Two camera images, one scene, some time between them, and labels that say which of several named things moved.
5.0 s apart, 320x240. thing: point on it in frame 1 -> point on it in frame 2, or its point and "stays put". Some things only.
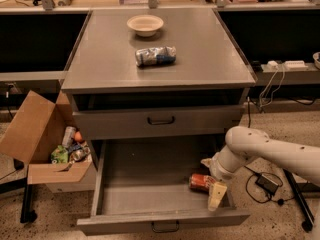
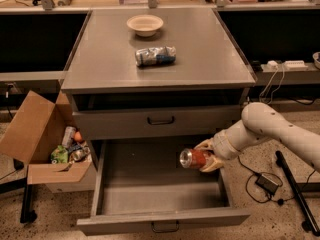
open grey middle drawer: (144, 184) stays put
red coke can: (201, 182) -> (192, 157)
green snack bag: (59, 155) stays put
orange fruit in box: (77, 136) stays put
